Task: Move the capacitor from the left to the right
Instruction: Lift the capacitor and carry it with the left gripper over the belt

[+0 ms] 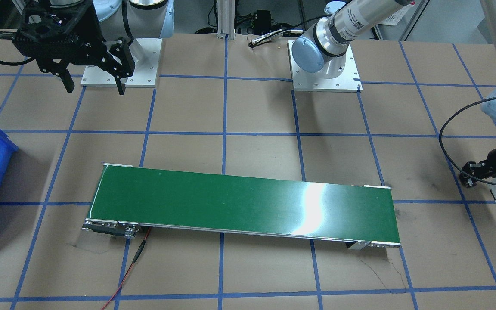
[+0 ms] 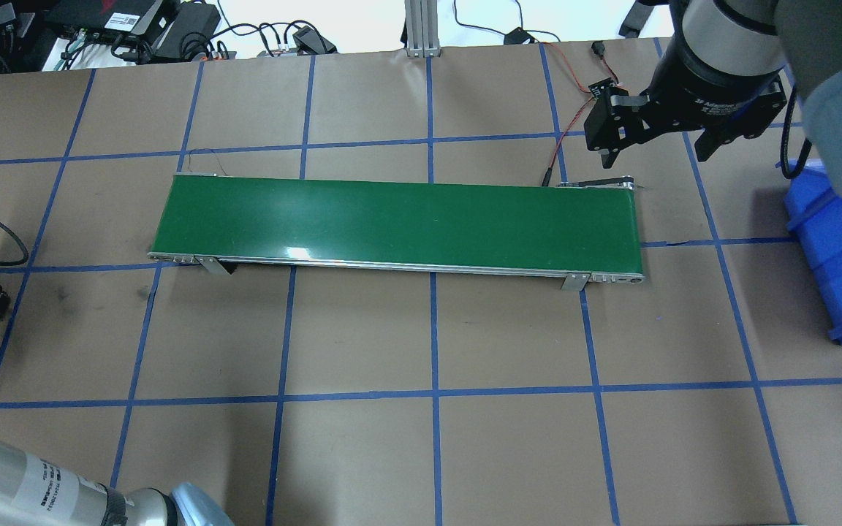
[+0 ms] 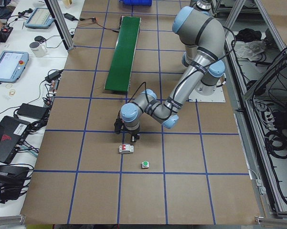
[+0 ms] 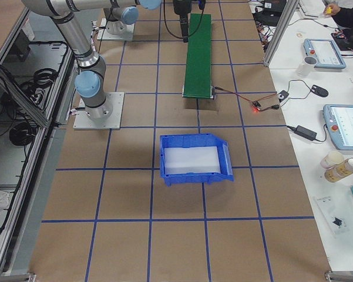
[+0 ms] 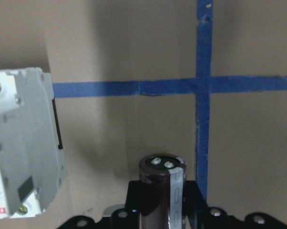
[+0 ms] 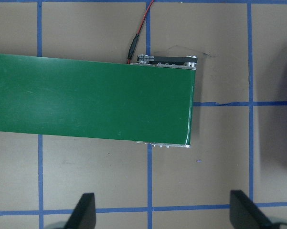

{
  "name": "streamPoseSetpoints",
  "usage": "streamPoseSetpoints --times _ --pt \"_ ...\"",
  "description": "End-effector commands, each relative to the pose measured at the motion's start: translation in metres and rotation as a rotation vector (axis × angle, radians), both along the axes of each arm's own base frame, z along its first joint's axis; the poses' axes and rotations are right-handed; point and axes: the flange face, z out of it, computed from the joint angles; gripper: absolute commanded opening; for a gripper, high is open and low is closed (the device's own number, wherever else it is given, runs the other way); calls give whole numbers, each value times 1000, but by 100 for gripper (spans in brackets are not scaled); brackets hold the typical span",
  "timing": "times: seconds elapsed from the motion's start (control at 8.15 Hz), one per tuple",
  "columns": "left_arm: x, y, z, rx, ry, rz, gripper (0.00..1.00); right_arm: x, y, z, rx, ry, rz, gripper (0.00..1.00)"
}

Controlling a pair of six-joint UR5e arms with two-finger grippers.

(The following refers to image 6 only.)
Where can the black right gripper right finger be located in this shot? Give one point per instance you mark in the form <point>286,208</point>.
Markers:
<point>244,214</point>

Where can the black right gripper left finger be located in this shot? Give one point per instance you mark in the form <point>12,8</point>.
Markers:
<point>84,214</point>

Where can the green conveyor belt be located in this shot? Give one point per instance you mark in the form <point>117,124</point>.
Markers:
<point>140,103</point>

